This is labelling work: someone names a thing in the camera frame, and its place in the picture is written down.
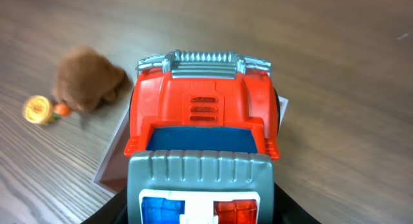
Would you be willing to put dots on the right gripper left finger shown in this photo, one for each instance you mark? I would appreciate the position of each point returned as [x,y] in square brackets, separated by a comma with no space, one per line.
[112,212]

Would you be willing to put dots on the brown plush toy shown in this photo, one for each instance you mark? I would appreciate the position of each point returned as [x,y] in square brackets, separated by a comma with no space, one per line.
[85,78]

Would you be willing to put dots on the white pink cardboard box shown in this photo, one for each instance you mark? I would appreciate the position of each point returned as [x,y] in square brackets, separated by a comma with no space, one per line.
[113,159]

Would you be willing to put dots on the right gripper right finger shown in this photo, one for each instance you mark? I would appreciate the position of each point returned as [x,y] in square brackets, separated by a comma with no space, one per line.
[287,211]

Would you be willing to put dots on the red toy truck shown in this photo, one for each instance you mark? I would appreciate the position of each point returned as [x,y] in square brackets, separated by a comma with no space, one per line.
[202,89]

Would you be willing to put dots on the yellow round toy disc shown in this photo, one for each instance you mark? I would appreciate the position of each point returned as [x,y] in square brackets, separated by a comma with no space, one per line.
[39,110]

